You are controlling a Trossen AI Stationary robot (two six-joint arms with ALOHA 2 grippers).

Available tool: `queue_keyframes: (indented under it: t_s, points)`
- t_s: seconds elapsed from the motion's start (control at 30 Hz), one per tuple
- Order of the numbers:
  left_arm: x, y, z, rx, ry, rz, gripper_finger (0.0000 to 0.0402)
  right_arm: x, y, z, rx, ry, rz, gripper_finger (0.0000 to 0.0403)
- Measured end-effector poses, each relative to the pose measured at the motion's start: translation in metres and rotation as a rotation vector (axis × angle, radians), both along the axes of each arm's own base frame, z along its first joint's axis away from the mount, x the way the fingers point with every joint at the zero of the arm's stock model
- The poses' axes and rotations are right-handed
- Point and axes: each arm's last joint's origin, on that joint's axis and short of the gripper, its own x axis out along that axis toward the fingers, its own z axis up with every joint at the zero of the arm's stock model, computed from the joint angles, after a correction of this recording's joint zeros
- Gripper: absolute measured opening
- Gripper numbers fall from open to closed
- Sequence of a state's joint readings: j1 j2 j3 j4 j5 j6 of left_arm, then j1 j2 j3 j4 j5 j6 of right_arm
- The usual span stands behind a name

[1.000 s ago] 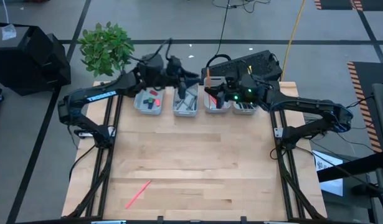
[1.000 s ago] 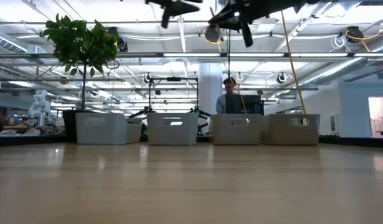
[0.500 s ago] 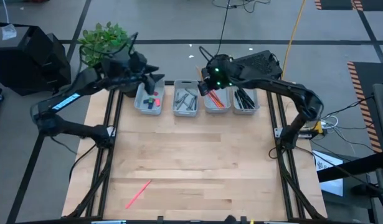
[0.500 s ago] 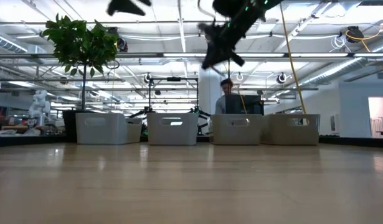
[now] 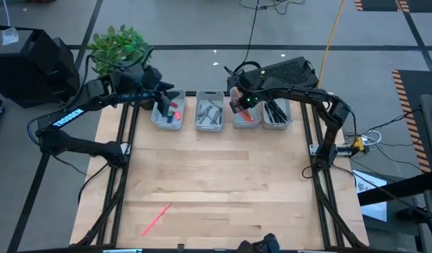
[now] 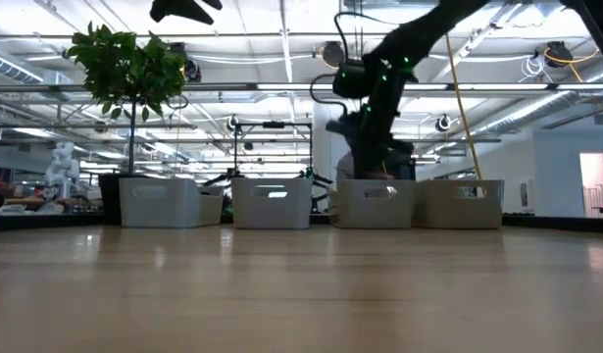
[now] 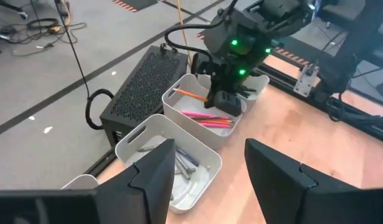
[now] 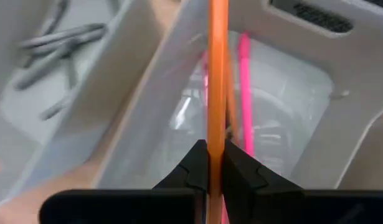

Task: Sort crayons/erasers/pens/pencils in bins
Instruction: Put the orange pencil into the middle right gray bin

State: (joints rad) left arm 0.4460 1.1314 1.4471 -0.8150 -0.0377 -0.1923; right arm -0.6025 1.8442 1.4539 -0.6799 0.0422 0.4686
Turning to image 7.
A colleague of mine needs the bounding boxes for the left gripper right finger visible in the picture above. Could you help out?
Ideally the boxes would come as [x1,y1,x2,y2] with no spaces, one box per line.
[244,138,383,224]

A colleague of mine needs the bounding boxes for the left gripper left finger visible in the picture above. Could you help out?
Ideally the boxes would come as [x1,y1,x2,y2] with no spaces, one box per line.
[0,138,177,224]

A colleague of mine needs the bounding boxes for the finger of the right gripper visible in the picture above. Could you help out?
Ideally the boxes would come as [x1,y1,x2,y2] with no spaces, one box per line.
[214,74,225,94]
[206,77,215,108]

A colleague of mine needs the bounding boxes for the orange pencil with pink eraser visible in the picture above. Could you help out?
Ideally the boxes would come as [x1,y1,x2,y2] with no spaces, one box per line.
[173,88,209,103]

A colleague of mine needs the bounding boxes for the dark pencil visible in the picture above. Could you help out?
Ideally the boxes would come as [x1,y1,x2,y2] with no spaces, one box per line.
[190,116,235,123]

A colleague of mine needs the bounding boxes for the grey crayon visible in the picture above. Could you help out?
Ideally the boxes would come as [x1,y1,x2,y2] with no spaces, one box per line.
[175,157,197,174]
[174,161,192,181]

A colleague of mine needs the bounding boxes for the blue crayon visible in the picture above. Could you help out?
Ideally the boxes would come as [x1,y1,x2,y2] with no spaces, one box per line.
[176,149,201,168]

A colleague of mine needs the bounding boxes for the black hazard striped mat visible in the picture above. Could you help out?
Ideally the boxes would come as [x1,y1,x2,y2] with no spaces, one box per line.
[111,0,158,13]
[273,45,310,67]

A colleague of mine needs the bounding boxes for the black perforated computer case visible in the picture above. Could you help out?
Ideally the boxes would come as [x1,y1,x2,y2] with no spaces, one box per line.
[99,45,189,147]

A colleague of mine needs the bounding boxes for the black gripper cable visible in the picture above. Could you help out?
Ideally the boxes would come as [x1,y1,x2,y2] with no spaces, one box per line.
[164,20,223,77]

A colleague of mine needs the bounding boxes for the yellow cable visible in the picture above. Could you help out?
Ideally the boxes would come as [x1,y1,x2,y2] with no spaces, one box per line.
[176,0,192,68]

